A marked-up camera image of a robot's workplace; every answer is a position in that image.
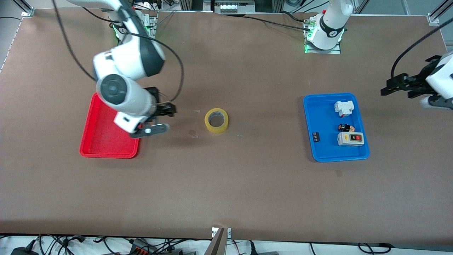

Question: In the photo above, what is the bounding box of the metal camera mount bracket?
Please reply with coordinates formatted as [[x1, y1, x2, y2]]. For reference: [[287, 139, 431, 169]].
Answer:
[[205, 227, 233, 255]]

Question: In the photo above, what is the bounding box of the blue plastic tray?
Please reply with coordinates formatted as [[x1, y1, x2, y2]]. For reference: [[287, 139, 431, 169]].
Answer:
[[303, 93, 371, 163]]

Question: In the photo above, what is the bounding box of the black looped floor cable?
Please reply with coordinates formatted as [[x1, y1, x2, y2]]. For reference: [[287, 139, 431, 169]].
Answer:
[[357, 242, 394, 254]]

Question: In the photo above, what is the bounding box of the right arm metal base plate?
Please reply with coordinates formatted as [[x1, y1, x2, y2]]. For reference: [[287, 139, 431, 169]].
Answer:
[[114, 11, 158, 45]]

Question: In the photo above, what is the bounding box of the white circuit breaker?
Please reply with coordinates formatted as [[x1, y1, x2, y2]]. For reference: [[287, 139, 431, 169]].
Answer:
[[334, 101, 355, 117]]

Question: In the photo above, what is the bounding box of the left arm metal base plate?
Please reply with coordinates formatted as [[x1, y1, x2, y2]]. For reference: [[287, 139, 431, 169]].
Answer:
[[304, 21, 342, 55]]

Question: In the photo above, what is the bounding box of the black cable on table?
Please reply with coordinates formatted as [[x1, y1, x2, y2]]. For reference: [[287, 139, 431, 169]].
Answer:
[[242, 11, 312, 31]]

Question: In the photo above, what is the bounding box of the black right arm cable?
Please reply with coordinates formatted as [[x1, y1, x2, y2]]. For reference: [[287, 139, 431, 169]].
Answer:
[[51, 0, 185, 105]]

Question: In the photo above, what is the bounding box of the orange black connector box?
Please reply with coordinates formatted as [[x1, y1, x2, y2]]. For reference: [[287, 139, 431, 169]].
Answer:
[[129, 239, 157, 255]]

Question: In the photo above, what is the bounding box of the black power adapter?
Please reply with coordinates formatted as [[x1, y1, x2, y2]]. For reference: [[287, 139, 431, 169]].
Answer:
[[10, 246, 39, 255]]

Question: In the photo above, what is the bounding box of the grey power strip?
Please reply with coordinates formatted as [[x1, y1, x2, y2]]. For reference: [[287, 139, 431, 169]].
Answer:
[[212, 0, 256, 14]]

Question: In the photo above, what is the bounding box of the grey switch box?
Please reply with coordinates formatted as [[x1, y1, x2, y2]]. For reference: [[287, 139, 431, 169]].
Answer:
[[337, 132, 365, 147]]

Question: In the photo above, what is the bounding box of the yellow clear tape roll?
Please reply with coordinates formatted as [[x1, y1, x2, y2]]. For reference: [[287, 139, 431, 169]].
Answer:
[[204, 108, 229, 134]]

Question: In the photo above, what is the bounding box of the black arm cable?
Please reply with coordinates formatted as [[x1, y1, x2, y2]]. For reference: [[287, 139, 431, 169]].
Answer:
[[51, 0, 185, 105], [391, 25, 453, 79]]

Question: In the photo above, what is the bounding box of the red plastic tray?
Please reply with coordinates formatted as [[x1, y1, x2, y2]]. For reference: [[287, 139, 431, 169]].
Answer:
[[79, 93, 141, 159]]

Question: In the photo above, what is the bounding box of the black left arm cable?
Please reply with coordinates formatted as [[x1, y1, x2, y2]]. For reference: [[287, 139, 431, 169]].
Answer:
[[391, 25, 453, 79]]

